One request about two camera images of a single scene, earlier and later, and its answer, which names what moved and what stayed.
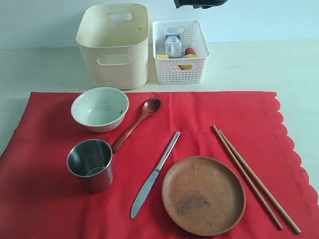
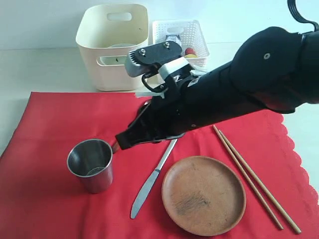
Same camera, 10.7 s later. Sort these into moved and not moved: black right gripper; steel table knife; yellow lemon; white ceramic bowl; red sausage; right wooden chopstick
Moved: white ceramic bowl; black right gripper
Not moved: steel table knife; yellow lemon; red sausage; right wooden chopstick
